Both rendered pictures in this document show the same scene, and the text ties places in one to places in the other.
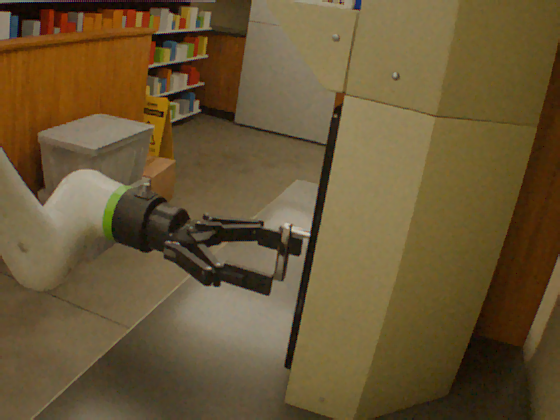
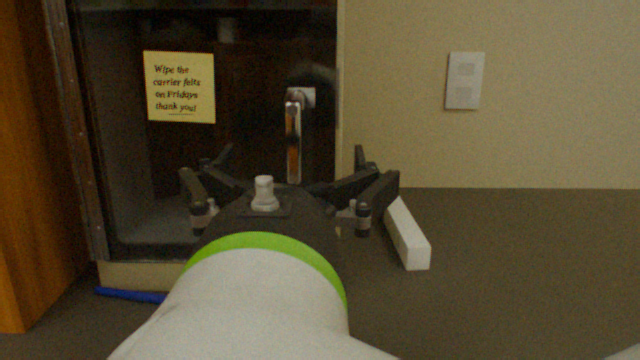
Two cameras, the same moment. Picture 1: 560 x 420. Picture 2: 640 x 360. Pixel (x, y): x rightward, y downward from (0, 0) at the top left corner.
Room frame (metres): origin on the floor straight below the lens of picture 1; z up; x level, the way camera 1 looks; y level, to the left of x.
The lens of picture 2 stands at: (0.82, 0.45, 1.29)
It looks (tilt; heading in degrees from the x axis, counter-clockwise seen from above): 21 degrees down; 256
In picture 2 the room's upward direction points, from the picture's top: straight up
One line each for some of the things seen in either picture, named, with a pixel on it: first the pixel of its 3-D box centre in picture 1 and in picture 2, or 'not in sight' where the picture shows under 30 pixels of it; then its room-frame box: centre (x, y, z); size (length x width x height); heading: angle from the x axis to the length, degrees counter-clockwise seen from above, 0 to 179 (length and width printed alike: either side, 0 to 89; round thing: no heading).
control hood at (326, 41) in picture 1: (336, 40); not in sight; (0.83, -0.03, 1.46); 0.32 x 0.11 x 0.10; 165
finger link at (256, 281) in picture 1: (247, 278); (359, 167); (0.67, 0.04, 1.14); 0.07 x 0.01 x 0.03; 75
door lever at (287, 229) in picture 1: (294, 254); (294, 136); (0.72, -0.02, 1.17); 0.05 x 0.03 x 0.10; 75
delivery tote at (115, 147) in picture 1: (96, 156); not in sight; (2.86, 1.09, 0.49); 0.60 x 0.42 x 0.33; 165
